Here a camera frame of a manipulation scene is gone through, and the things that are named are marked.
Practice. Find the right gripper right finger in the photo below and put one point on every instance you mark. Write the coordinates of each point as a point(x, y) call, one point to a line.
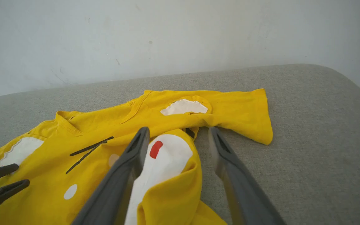
point(242, 190)

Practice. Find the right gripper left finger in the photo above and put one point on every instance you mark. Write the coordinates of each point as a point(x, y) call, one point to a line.
point(117, 184)

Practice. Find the yellow t-shirt with white print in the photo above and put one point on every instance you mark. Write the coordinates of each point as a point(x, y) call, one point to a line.
point(230, 112)

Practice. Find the grey fabric sofa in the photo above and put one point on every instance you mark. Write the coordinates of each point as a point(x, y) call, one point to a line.
point(308, 140)

